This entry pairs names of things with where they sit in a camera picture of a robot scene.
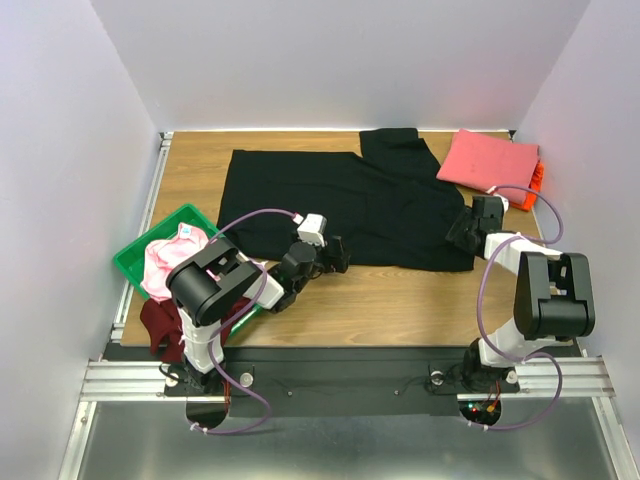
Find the dark red t shirt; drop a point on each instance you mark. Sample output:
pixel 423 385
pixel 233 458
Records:
pixel 164 327

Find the folded orange t shirt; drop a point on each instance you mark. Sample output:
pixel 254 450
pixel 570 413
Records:
pixel 532 190

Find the pink t shirt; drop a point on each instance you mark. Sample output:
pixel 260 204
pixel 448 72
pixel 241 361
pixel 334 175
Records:
pixel 163 255

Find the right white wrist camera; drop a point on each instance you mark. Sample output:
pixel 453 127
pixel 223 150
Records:
pixel 493 191

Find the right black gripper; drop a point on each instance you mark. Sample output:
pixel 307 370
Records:
pixel 461 230

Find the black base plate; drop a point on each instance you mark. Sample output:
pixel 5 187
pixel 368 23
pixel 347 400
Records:
pixel 359 381

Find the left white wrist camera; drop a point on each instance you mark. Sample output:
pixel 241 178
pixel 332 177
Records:
pixel 310 228

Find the folded coral t shirt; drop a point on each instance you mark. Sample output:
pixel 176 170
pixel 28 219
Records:
pixel 480 161

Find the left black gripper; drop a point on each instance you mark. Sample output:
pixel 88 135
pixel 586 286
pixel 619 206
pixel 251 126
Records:
pixel 338 262

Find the green plastic tray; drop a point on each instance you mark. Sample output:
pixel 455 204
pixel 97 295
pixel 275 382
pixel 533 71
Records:
pixel 128 329

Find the black t shirt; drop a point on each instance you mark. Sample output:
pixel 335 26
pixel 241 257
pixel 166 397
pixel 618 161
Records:
pixel 386 201

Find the aluminium frame rail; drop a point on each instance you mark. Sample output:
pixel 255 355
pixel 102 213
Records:
pixel 560 424

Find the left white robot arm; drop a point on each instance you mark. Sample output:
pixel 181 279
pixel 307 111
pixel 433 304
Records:
pixel 219 285

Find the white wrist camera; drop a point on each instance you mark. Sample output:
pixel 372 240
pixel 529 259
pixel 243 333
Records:
pixel 310 228
pixel 493 191

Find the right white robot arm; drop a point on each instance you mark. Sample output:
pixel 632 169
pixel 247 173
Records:
pixel 553 300

